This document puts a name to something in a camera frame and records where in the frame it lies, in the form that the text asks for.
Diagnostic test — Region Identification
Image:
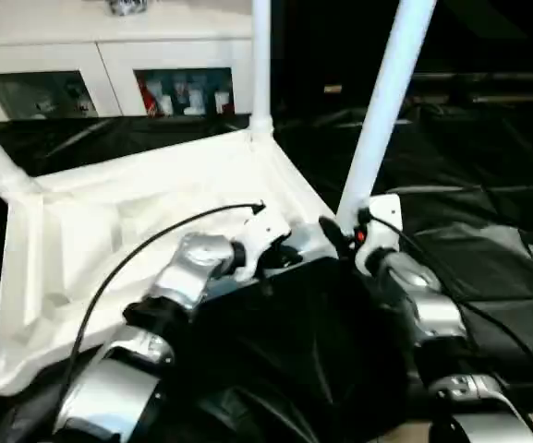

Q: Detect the white plastic table top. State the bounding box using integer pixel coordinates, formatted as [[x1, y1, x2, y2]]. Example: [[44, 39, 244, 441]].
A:
[[0, 128, 342, 399]]

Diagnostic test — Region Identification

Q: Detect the black shiny mat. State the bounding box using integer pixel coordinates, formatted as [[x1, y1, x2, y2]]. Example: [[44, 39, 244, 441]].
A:
[[0, 94, 533, 443]]

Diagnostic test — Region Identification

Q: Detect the long dark metal bar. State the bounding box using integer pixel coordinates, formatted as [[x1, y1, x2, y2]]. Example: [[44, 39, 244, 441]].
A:
[[410, 70, 533, 85]]

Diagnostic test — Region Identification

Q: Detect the red bottle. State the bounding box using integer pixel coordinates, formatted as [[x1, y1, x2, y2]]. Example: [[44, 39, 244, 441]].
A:
[[139, 81, 160, 117]]

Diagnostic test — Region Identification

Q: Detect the white glass-door cabinet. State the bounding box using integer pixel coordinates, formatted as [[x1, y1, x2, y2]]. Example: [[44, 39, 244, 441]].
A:
[[0, 0, 255, 121]]

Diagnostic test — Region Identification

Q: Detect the patterned mug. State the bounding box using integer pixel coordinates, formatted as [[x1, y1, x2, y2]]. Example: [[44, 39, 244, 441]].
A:
[[105, 0, 151, 16]]

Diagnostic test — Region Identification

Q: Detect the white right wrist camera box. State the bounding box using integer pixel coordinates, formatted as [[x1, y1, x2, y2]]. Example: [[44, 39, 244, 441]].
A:
[[355, 192, 405, 277]]

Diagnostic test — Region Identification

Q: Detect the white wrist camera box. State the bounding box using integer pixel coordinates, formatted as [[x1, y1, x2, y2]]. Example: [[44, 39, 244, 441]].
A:
[[227, 209, 294, 283], [355, 192, 405, 277]]

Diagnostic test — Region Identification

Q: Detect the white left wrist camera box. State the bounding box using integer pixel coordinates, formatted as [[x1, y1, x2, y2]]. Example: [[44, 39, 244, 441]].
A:
[[227, 209, 294, 283]]

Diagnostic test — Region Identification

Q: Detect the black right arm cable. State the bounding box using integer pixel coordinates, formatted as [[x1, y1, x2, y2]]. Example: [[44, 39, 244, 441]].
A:
[[361, 213, 533, 371]]

